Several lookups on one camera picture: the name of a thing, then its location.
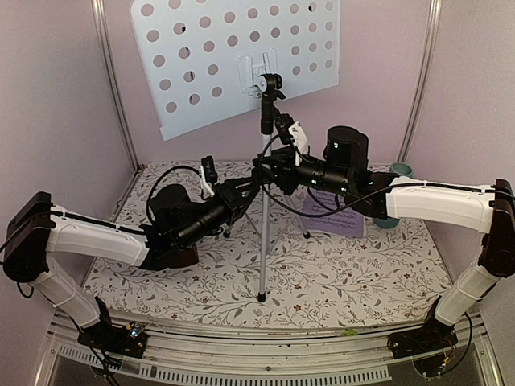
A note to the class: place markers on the brown wooden metronome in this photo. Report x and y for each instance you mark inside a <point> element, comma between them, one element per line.
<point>187,257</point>

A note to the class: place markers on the right aluminium frame post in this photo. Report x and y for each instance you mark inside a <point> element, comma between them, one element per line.
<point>428,51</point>

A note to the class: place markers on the aluminium base frame rail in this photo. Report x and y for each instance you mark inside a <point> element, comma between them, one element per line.
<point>187,353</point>

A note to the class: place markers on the aluminium frame post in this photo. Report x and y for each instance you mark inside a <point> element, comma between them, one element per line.
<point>101,26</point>
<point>428,51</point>

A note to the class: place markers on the light blue music stand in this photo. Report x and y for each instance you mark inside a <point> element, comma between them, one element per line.
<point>208,61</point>

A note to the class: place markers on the purple sheet music page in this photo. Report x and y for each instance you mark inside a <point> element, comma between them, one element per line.
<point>344,223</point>

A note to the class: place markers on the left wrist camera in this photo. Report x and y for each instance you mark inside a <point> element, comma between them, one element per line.
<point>208,177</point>

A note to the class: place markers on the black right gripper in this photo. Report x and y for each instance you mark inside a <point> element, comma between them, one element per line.
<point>279,165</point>

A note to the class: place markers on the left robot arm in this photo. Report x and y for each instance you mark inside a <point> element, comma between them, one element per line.
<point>42,227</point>

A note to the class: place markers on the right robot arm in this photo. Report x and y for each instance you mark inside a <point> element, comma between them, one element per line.
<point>343,170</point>

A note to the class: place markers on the left aluminium frame post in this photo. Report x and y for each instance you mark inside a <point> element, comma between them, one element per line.
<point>101,26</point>

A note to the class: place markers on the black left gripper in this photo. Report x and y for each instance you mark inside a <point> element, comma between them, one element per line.
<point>232,195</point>

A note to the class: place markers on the teal cup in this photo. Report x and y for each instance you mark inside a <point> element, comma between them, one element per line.
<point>401,169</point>

